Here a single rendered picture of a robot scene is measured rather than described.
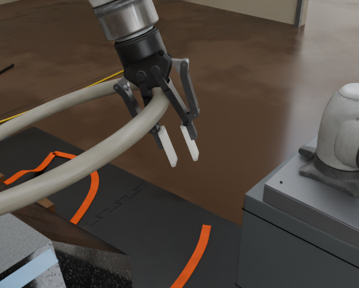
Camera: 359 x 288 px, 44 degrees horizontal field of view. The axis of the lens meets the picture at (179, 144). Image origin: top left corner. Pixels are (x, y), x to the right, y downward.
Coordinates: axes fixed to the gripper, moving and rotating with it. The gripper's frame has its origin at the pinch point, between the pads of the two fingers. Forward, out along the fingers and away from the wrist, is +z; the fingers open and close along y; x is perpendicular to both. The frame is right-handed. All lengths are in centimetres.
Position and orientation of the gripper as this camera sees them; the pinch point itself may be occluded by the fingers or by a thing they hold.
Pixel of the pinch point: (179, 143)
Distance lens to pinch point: 77.9
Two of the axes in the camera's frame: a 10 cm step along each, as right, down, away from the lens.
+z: 3.5, 8.6, 3.7
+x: -1.2, 4.4, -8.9
